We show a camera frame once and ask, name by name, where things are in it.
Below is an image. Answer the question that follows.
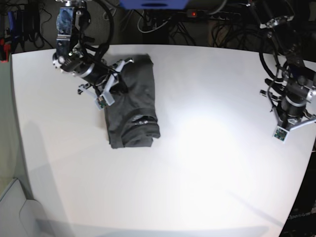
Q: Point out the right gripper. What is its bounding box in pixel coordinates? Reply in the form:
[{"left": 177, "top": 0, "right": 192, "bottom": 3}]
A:
[{"left": 83, "top": 63, "right": 128, "bottom": 98}]

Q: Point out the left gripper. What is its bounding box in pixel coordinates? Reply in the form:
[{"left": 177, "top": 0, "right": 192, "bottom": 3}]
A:
[{"left": 280, "top": 95, "right": 307, "bottom": 123}]

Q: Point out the grey t-shirt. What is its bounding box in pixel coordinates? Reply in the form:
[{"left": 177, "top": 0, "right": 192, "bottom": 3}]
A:
[{"left": 105, "top": 54, "right": 160, "bottom": 149}]

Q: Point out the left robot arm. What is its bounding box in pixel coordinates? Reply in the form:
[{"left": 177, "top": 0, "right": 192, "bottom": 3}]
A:
[{"left": 248, "top": 0, "right": 316, "bottom": 130}]

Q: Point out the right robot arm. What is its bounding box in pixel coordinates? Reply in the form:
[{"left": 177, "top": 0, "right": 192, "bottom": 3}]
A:
[{"left": 52, "top": 0, "right": 128, "bottom": 96}]

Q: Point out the blue box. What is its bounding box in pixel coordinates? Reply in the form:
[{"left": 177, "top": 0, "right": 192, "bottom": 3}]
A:
[{"left": 119, "top": 0, "right": 189, "bottom": 9}]

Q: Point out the red clamp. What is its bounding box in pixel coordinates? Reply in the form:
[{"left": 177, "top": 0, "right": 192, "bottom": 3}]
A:
[{"left": 0, "top": 38, "right": 11, "bottom": 63}]

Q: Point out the grey bin at table corner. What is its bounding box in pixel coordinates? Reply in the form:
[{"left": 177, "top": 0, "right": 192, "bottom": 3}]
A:
[{"left": 0, "top": 179, "right": 55, "bottom": 237}]

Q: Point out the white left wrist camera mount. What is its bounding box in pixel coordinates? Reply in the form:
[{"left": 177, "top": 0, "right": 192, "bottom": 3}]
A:
[{"left": 259, "top": 78, "right": 316, "bottom": 144}]

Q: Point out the black power strip red switch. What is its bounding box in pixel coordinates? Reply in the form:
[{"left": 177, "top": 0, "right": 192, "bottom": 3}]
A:
[{"left": 186, "top": 9, "right": 241, "bottom": 20}]

